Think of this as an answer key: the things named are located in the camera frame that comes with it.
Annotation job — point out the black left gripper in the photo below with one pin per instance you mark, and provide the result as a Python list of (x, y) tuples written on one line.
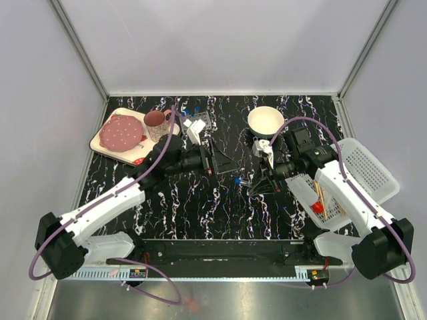
[(216, 157)]

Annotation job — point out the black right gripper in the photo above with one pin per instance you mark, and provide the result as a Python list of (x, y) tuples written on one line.
[(267, 184)]

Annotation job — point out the white wash bottle red cap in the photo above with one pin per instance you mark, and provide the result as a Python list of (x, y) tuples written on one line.
[(304, 192)]

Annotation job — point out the wooden test tube clamp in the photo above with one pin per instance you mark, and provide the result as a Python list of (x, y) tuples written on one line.
[(320, 192)]

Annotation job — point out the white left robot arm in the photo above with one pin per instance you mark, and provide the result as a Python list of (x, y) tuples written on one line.
[(60, 241)]

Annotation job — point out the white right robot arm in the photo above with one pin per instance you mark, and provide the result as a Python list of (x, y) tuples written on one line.
[(383, 243)]

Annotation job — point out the cream green bowl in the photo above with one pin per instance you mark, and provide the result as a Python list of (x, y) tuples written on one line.
[(264, 122)]

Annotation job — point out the clear test tube rack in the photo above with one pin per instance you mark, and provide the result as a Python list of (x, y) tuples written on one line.
[(201, 115)]

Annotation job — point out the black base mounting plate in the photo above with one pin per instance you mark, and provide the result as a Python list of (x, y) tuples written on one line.
[(229, 258)]

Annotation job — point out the pink floral mug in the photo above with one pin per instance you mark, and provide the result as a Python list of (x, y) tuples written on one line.
[(158, 124)]

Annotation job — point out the white plastic basket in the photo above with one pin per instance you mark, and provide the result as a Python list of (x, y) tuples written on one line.
[(367, 174)]

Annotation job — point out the pink dotted plate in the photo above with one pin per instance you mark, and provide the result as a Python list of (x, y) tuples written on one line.
[(121, 133)]

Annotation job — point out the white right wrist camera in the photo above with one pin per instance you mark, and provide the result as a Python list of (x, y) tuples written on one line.
[(262, 148)]

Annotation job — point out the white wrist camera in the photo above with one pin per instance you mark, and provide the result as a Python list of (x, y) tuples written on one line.
[(194, 128), (262, 148)]

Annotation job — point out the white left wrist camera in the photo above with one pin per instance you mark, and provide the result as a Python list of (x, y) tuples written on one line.
[(194, 128)]

